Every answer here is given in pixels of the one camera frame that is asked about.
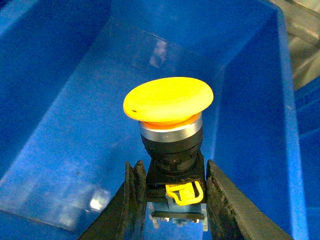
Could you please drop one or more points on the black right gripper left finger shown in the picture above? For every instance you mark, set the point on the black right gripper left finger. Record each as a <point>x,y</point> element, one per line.
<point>124,216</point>

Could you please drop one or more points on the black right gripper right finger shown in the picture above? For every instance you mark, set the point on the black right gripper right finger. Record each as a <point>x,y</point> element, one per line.
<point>232,215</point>

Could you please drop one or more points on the yellow mushroom push button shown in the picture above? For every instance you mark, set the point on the yellow mushroom push button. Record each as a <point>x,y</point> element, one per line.
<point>169,113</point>

